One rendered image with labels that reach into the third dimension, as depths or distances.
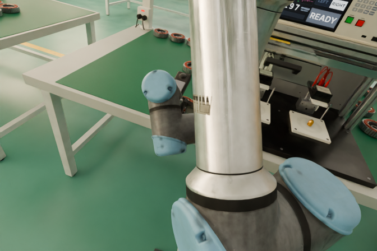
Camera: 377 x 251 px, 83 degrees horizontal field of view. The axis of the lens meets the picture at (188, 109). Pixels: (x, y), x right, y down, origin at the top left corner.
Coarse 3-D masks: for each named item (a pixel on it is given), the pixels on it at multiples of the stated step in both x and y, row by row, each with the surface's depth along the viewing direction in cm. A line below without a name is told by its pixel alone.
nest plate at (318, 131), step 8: (296, 112) 97; (296, 120) 92; (304, 120) 93; (320, 120) 95; (296, 128) 87; (304, 128) 88; (312, 128) 89; (320, 128) 90; (312, 136) 85; (320, 136) 86; (328, 136) 86
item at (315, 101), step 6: (312, 90) 91; (318, 90) 87; (324, 90) 88; (306, 96) 99; (312, 96) 88; (318, 96) 88; (324, 96) 87; (330, 96) 86; (312, 102) 87; (318, 102) 87; (324, 102) 88
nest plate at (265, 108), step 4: (260, 104) 97; (264, 104) 98; (268, 104) 98; (264, 108) 95; (268, 108) 96; (264, 112) 93; (268, 112) 93; (264, 116) 90; (268, 116) 91; (264, 120) 88; (268, 120) 88
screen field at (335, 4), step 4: (316, 0) 77; (320, 0) 77; (324, 0) 77; (328, 0) 76; (332, 0) 76; (336, 0) 76; (340, 0) 75; (316, 4) 78; (320, 4) 78; (324, 4) 77; (328, 4) 77; (332, 4) 77; (336, 4) 76; (340, 4) 76; (344, 4) 76; (336, 8) 77; (340, 8) 77
